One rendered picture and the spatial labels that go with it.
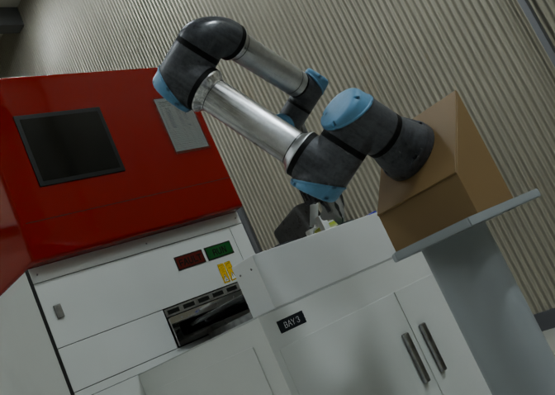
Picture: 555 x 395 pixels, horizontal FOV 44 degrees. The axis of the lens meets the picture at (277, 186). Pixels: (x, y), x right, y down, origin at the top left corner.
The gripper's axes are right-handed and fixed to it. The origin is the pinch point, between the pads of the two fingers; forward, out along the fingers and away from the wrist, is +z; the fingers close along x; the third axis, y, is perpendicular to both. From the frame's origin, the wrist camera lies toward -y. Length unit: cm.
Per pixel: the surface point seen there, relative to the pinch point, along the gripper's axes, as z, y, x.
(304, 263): 7.9, -4.0, 24.9
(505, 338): 42, -44, 18
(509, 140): -27, 83, -283
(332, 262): 10.3, -4.0, 15.2
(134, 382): 17, 58, 48
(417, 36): -125, 108, -284
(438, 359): 46.2, -5.6, -5.4
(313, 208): -10.5, 24.4, -17.3
